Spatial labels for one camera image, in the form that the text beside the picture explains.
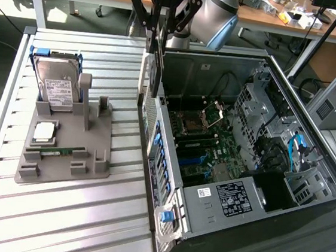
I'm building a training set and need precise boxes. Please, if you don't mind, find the black cable bundle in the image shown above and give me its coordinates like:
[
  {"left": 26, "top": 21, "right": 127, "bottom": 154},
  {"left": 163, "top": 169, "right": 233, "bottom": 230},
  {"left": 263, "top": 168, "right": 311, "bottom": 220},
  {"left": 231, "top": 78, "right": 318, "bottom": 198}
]
[{"left": 252, "top": 123, "right": 295, "bottom": 175}]

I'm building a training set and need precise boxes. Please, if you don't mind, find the grey plastic parts rack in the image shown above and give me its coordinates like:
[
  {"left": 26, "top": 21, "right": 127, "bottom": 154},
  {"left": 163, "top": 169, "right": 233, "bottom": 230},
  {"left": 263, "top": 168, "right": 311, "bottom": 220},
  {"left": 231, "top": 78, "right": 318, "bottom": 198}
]
[{"left": 14, "top": 66, "right": 121, "bottom": 193}]

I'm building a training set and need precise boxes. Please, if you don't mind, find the green Dell motherboard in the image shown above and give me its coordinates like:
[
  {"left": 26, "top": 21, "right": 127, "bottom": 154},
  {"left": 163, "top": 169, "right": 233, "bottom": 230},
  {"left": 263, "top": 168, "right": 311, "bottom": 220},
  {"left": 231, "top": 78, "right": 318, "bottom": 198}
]
[{"left": 160, "top": 108, "right": 255, "bottom": 194}]

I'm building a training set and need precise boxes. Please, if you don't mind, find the black stand pole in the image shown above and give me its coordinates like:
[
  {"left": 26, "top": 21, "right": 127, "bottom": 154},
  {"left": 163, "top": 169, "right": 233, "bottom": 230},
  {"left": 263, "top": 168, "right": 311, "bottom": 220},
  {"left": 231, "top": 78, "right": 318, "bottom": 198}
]
[{"left": 286, "top": 0, "right": 336, "bottom": 89}]

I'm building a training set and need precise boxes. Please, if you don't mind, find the coiled black cable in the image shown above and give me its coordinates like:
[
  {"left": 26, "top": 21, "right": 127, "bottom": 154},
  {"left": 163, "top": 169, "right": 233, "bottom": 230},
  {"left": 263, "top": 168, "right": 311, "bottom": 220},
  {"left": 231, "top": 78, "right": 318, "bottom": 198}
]
[{"left": 296, "top": 76, "right": 324, "bottom": 102}]

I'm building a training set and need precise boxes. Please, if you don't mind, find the thin metal locking lever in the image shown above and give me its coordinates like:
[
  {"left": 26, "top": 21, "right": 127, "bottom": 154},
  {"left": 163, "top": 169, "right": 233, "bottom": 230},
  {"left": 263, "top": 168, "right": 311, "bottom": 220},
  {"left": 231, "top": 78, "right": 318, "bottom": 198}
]
[{"left": 178, "top": 93, "right": 187, "bottom": 117}]

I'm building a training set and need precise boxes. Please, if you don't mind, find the blue expansion slot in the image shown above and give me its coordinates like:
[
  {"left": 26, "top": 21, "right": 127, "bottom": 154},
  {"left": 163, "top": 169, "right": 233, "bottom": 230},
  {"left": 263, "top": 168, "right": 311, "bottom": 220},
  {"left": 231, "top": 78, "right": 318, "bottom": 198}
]
[{"left": 178, "top": 153, "right": 213, "bottom": 169}]

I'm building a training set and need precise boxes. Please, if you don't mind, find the grey power supply unit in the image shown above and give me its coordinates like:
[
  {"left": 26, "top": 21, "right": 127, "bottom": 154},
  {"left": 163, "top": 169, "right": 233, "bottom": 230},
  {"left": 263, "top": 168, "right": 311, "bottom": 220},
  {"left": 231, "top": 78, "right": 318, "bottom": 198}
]
[{"left": 176, "top": 169, "right": 271, "bottom": 242}]

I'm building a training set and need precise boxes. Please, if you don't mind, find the black graphics card metal bracket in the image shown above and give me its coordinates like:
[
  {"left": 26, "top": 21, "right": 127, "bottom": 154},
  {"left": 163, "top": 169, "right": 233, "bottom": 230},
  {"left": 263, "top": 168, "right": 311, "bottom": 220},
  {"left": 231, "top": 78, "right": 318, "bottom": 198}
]
[{"left": 139, "top": 5, "right": 178, "bottom": 100}]

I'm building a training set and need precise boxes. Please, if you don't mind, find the green RAM stick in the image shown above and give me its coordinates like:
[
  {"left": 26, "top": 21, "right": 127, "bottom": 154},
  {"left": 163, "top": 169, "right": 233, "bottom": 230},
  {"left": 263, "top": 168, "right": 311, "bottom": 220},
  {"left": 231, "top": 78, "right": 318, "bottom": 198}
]
[{"left": 39, "top": 144, "right": 84, "bottom": 159}]

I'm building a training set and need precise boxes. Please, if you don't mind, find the yellow white small box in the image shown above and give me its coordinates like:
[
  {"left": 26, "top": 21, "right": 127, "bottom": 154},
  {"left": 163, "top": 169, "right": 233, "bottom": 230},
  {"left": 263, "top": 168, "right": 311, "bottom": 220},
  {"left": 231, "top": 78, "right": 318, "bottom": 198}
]
[{"left": 279, "top": 10, "right": 303, "bottom": 26}]

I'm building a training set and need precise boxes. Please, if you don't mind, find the black plastic shroud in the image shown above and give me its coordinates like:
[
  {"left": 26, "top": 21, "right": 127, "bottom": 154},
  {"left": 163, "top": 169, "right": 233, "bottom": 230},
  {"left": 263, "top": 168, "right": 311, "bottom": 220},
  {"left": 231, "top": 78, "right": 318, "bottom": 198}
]
[{"left": 248, "top": 169, "right": 301, "bottom": 217}]

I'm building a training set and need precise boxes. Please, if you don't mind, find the blue SATA wire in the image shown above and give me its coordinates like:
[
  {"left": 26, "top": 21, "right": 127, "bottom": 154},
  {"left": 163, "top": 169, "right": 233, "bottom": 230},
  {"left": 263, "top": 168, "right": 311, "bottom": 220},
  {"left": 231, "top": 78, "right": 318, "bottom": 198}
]
[{"left": 285, "top": 129, "right": 309, "bottom": 177}]

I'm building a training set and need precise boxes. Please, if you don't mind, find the silver chipset heatsink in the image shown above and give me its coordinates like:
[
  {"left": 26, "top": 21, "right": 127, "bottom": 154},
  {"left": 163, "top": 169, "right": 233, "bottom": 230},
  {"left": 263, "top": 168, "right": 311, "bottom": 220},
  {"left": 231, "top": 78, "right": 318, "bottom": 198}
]
[{"left": 212, "top": 163, "right": 233, "bottom": 183}]

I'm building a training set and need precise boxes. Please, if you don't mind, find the long black expansion slot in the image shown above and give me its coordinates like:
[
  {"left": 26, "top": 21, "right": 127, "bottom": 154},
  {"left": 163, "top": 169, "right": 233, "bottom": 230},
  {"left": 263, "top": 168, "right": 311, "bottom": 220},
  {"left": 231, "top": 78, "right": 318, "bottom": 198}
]
[
  {"left": 174, "top": 133, "right": 219, "bottom": 146},
  {"left": 176, "top": 139, "right": 220, "bottom": 153}
]

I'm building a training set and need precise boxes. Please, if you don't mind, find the silver hard disk drive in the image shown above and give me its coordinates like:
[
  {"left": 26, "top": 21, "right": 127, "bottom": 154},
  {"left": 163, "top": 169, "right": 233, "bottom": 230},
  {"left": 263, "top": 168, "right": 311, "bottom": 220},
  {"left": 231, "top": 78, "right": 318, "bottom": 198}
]
[{"left": 27, "top": 54, "right": 84, "bottom": 115}]

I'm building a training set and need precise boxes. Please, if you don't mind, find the metal socket cover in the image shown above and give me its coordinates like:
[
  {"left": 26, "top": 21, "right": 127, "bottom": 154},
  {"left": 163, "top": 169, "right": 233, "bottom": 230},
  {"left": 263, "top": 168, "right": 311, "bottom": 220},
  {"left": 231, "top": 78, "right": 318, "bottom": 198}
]
[{"left": 199, "top": 98, "right": 228, "bottom": 130}]

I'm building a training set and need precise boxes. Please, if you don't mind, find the grey metal disk bay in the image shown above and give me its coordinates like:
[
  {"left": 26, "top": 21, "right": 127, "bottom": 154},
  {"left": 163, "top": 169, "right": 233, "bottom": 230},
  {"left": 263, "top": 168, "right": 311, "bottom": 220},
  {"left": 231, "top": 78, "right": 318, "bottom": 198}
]
[{"left": 280, "top": 162, "right": 336, "bottom": 210}]

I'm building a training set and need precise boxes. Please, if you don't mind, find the open black PC case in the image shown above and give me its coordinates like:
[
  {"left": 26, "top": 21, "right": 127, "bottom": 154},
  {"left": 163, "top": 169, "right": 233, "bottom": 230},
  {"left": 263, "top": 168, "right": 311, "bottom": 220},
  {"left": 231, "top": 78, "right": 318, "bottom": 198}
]
[{"left": 120, "top": 37, "right": 336, "bottom": 252}]

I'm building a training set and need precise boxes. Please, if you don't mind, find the perforated metal drive cage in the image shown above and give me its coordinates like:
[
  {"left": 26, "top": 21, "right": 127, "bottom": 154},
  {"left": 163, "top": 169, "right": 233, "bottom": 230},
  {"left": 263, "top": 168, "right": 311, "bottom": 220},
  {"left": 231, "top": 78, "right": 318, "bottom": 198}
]
[{"left": 232, "top": 78, "right": 304, "bottom": 140}]

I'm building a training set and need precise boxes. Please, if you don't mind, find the blue case latch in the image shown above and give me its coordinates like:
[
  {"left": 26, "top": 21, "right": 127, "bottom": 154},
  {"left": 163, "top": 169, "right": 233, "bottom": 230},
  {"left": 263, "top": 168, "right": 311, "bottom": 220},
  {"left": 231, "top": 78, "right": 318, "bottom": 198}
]
[{"left": 159, "top": 210, "right": 175, "bottom": 224}]

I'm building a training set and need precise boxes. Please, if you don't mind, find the CPU socket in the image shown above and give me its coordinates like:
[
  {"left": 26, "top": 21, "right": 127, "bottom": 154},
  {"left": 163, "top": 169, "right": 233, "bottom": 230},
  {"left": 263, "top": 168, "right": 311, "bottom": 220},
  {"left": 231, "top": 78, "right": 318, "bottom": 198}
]
[{"left": 179, "top": 109, "right": 216, "bottom": 138}]

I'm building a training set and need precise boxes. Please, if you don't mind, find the silver CPU chip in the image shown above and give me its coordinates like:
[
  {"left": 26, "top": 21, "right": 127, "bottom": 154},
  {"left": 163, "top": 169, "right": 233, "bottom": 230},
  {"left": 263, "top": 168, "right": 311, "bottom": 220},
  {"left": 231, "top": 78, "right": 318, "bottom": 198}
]
[{"left": 32, "top": 121, "right": 58, "bottom": 144}]

